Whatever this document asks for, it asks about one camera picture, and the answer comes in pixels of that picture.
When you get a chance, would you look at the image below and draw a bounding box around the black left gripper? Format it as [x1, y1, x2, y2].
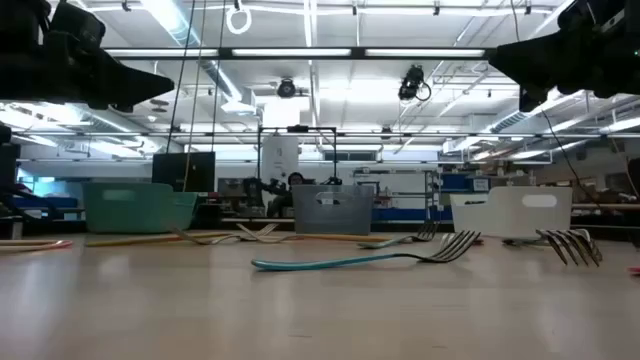
[29, 37, 176, 114]

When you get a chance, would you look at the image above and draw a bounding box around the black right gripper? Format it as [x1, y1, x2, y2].
[487, 19, 624, 113]

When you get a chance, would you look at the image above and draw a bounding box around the blue-handled black fork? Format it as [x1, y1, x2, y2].
[502, 228, 604, 267]
[356, 221, 441, 250]
[251, 228, 482, 273]

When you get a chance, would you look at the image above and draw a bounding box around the black monitor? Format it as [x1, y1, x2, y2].
[151, 151, 217, 194]

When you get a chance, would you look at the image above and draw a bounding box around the teal plastic bin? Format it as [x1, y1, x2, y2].
[82, 182, 199, 235]

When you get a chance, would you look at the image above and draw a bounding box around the blue storage bin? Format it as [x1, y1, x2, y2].
[441, 172, 490, 194]

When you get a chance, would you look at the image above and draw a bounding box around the black equipment box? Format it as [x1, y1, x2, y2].
[0, 122, 22, 191]

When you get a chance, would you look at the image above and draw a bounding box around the white plastic bin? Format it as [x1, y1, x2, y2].
[449, 186, 574, 240]

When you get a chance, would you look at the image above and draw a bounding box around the wooden workbench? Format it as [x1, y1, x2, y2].
[572, 202, 640, 212]

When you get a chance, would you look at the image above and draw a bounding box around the grey metal shelf rack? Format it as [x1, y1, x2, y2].
[352, 167, 437, 222]

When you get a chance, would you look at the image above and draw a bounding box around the white cylindrical tank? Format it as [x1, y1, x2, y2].
[260, 134, 300, 185]

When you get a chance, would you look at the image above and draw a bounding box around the black crossbar with light strips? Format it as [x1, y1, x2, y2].
[102, 46, 494, 62]

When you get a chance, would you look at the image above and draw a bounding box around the person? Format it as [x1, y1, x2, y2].
[267, 171, 307, 219]

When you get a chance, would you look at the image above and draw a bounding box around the blue low panel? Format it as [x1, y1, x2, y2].
[372, 207, 451, 223]

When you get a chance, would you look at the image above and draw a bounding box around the grey translucent plastic bin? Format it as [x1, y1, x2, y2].
[291, 183, 375, 236]

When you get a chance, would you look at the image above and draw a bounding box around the black hanging cable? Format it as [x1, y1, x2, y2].
[166, 0, 197, 154]
[211, 0, 226, 153]

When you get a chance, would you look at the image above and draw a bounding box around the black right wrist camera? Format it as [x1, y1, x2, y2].
[557, 0, 629, 31]

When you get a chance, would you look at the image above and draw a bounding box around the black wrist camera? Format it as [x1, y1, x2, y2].
[557, 0, 629, 31]
[49, 0, 107, 50]

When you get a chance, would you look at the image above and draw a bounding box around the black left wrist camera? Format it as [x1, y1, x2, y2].
[49, 0, 107, 50]

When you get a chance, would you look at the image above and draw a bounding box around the thin black slanting cable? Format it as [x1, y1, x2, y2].
[541, 108, 604, 211]

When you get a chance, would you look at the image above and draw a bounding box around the white hanging ring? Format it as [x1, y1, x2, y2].
[225, 3, 253, 36]

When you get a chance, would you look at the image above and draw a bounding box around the black camera with cable loop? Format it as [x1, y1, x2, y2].
[397, 63, 433, 103]

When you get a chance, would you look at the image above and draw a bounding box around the round black overhead camera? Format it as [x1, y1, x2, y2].
[276, 77, 298, 100]

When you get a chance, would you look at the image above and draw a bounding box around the black metal frame stand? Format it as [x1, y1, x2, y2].
[256, 124, 339, 187]

